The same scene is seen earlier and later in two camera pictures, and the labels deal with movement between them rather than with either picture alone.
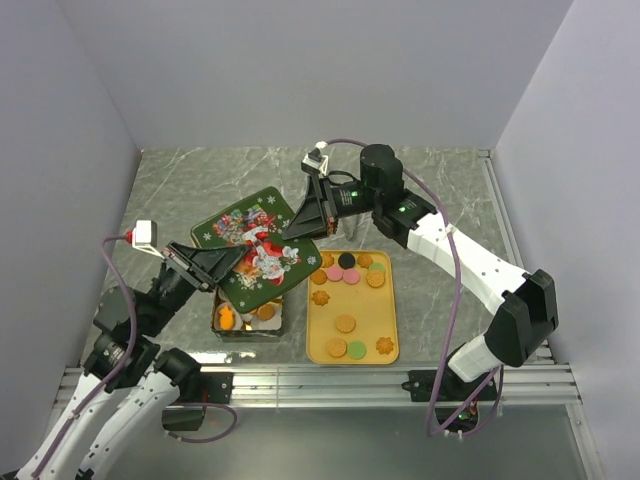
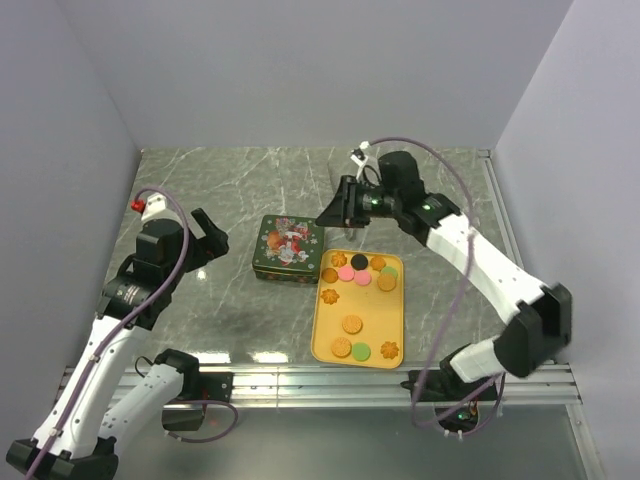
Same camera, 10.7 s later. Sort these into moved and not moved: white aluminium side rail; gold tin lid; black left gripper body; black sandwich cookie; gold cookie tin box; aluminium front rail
Moved: gold tin lid; black sandwich cookie; gold cookie tin box; black left gripper body
Not moved: aluminium front rail; white aluminium side rail
